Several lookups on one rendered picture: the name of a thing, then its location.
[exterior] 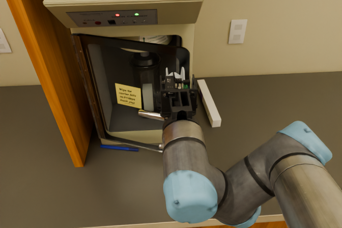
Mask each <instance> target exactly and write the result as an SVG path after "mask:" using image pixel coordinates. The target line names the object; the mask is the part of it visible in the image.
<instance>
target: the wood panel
mask: <svg viewBox="0 0 342 228"><path fill-rule="evenodd" d="M6 1H7V3H8V5H9V8H10V10H11V13H12V15H13V18H14V20H15V23H16V25H17V27H18V30H19V32H20V35H21V37H22V40H23V42H24V44H25V47H26V49H27V52H28V54H29V56H30V59H31V61H32V64H33V66H34V68H35V71H36V74H37V76H38V79H39V81H40V84H41V86H42V88H43V91H44V93H45V96H46V98H47V101H48V103H49V105H50V108H51V110H52V113H53V115H54V118H55V120H56V122H57V125H58V127H59V130H60V132H61V134H62V137H63V139H64V142H65V144H66V147H67V149H68V151H69V154H70V156H71V159H72V161H73V164H74V166H75V167H84V163H85V160H86V155H87V151H88V146H89V142H90V137H91V133H92V129H93V124H94V119H93V115H92V112H91V108H90V104H89V101H88V97H87V94H86V90H85V87H84V84H83V80H82V76H81V73H80V69H79V65H78V62H77V58H76V55H75V51H74V47H73V44H72V40H71V37H70V35H72V34H71V30H70V28H66V27H65V26H64V25H63V24H62V23H61V22H60V21H59V20H58V19H57V18H56V17H55V16H54V15H53V14H52V13H51V12H50V11H49V10H48V9H47V8H46V7H45V6H44V5H43V1H44V0H6Z"/></svg>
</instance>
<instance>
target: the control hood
mask: <svg viewBox="0 0 342 228"><path fill-rule="evenodd" d="M203 1H204V0H44V1H43V5H44V6H45V7H46V8H47V9H48V10H49V11H50V12H51V13H52V14H53V15H54V16H55V17H56V18H57V19H58V20H59V21H60V22H61V23H62V24H63V25H64V26H65V27H66V28H82V27H78V26H77V25H76V24H75V22H74V21H73V20H72V19H71V18H70V17H69V15H68V14H67V13H66V12H86V11H116V10H146V9H157V23H158V24H145V25H165V24H193V23H196V21H197V18H198V15H199V13H200V10H201V7H202V4H203ZM118 26H138V25H118ZM90 27H110V26H90Z"/></svg>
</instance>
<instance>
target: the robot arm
mask: <svg viewBox="0 0 342 228"><path fill-rule="evenodd" d="M192 86H193V88H192V89H191V88H190V79H188V80H185V71H184V68H183V67H182V69H181V75H179V74H178V73H176V72H172V73H170V74H168V70H167V68H166V76H165V80H164V81H162V80H161V76H160V92H159V93H158V94H157V95H156V103H157V110H161V112H160V116H161V117H163V118H164V120H166V121H165V122H164V124H163V126H162V143H161V144H159V149H163V173H164V183H163V192H164V195H165V201H166V209H167V212H168V214H169V216H170V217H171V218H172V219H173V220H175V221H177V222H180V223H185V222H188V223H189V224H193V223H200V222H203V221H206V220H208V219H210V218H211V217H213V218H215V219H217V220H218V221H220V222H221V223H223V224H225V225H229V226H234V227H237V228H247V227H250V226H252V225H253V224H254V223H255V222H256V220H257V218H258V216H259V215H260V213H261V205H262V204H264V203H265V202H267V201H268V200H270V199H272V198H273V197H276V199H277V202H278V204H279V207H280V209H281V212H282V215H283V217H284V220H285V222H286V225H287V227H288V228H342V190H341V188H340V187H339V186H338V184H337V183H336V182H335V180H334V179H333V178H332V177H331V175H330V174H329V173H328V171H327V170H326V169H325V167H324V166H325V163H326V162H328V161H329V160H330V159H331V158H332V153H331V151H330V150H329V149H328V148H327V147H326V146H325V144H324V143H323V142H322V141H321V140H320V139H319V138H318V137H317V136H316V135H315V134H314V132H313V131H312V130H311V129H310V128H309V127H308V126H307V125H306V124H305V123H304V122H302V121H295V122H293V123H291V124H290V125H288V126H287V127H285V128H284V129H282V130H279V131H277V133H276V135H274V136H273V137H271V138H270V139H269V140H267V141H266V142H265V143H263V144H262V145H261V146H259V147H258V148H257V149H255V150H254V151H253V152H251V153H250V154H249V155H247V156H246V157H244V158H243V159H242V160H240V161H239V162H238V163H236V164H235V165H234V166H232V167H231V168H230V169H228V170H227V171H226V172H223V171H221V170H220V169H218V168H216V167H214V166H212V165H211V164H210V163H209V159H208V155H207V150H206V144H205V140H204V135H203V131H202V128H201V127H200V123H199V121H198V120H197V118H195V117H194V115H196V108H197V107H198V104H197V86H196V82H195V77H194V74H193V75H192ZM194 86H195V87H194Z"/></svg>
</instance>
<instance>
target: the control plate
mask: <svg viewBox="0 0 342 228"><path fill-rule="evenodd" d="M66 13H67V14H68V15H69V17H70V18H71V19H72V20H73V21H74V22H75V24H76V25H77V26H78V27H90V26H118V25H145V24H158V23H157V9H146V10H116V11H86V12H66ZM135 13H138V14H139V15H134V14H135ZM115 14H120V16H115ZM108 20H115V22H116V24H109V23H108ZM123 20H124V21H125V23H123V22H122V21H123ZM133 20H136V22H135V23H133V22H132V21H133ZM143 20H146V21H145V23H144V22H143ZM96 21H99V22H101V24H100V25H97V24H95V22H96ZM83 22H87V24H83Z"/></svg>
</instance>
